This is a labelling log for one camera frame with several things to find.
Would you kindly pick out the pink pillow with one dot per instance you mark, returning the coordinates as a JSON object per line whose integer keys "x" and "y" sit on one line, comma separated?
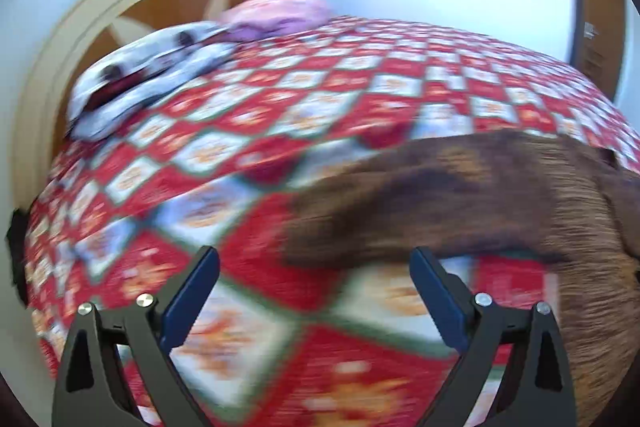
{"x": 280, "y": 14}

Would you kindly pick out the tall cardboard box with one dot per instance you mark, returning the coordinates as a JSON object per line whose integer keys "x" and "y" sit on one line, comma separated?
{"x": 597, "y": 7}

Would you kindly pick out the red patchwork printed bedspread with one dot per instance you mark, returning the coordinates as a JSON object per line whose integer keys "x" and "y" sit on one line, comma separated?
{"x": 300, "y": 107}

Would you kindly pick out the brown striped knit garment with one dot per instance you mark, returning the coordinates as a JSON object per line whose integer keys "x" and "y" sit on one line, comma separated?
{"x": 450, "y": 197}

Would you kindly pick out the white printed pillow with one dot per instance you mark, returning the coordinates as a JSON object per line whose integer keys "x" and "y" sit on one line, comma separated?
{"x": 150, "y": 67}

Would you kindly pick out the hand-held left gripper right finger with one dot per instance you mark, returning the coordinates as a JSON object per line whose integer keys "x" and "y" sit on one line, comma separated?
{"x": 440, "y": 297}

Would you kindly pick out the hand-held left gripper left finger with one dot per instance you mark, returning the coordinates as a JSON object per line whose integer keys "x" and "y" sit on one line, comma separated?
{"x": 189, "y": 302}

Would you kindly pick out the black object beside bed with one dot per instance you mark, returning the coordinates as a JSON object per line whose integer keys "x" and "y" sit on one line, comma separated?
{"x": 16, "y": 252}

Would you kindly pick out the cream round bed headboard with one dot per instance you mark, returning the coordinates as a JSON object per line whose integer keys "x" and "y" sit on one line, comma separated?
{"x": 55, "y": 57}

